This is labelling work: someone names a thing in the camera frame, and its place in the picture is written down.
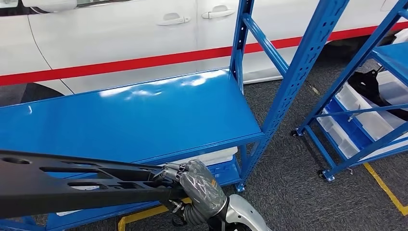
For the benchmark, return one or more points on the black plastic frame part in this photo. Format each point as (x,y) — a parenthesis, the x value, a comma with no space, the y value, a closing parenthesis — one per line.
(32,191)

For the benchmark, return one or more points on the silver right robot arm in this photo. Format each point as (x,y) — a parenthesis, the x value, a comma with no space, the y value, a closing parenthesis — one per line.
(242,213)

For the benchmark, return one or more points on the blue metal shelf rack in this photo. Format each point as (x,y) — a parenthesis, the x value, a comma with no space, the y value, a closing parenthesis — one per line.
(127,121)
(392,57)

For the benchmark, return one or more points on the black part in bin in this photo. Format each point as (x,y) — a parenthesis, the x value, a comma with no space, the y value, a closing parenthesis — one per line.
(366,86)

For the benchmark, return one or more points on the white plastic bin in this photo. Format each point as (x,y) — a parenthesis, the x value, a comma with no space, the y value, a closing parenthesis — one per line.
(336,137)
(216,156)
(369,118)
(393,89)

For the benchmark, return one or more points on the blue plastic bin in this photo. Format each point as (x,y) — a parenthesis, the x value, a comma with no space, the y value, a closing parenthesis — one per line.
(345,124)
(229,173)

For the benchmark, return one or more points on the red barrier belt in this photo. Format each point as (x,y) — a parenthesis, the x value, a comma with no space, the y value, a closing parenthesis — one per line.
(127,65)

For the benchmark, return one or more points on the white car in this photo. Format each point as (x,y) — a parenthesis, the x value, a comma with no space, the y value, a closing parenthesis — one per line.
(111,41)

